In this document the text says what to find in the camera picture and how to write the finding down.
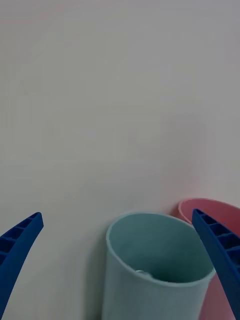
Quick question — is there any pink plastic bin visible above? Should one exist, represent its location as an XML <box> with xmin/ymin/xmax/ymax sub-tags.
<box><xmin>177</xmin><ymin>197</ymin><xmax>240</xmax><ymax>320</ymax></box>

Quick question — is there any pale blue plastic bin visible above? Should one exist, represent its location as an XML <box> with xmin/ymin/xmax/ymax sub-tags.
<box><xmin>101</xmin><ymin>211</ymin><xmax>217</xmax><ymax>320</ymax></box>

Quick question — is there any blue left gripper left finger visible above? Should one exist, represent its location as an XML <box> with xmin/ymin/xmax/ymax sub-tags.
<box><xmin>0</xmin><ymin>211</ymin><xmax>45</xmax><ymax>320</ymax></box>

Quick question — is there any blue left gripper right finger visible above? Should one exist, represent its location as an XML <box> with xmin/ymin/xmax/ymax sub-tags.
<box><xmin>191</xmin><ymin>208</ymin><xmax>240</xmax><ymax>320</ymax></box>

